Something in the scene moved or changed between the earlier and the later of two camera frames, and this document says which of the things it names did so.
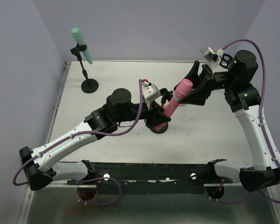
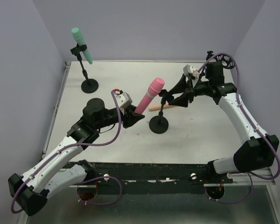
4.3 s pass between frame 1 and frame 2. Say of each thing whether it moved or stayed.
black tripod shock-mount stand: stayed
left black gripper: moved
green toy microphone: stayed
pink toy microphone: moved
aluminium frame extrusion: stayed
